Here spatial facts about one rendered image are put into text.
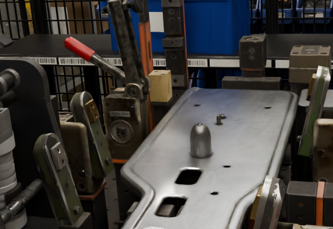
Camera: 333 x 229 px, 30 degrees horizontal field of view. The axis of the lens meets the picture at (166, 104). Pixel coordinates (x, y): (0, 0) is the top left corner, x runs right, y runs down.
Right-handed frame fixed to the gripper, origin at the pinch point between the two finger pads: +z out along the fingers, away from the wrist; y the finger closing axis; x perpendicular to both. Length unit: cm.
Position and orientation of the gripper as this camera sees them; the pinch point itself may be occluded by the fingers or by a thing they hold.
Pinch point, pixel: (18, 9)
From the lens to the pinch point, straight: 113.1
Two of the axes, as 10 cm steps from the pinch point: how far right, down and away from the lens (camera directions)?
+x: 2.9, -3.3, 9.0
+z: 8.4, 5.4, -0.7
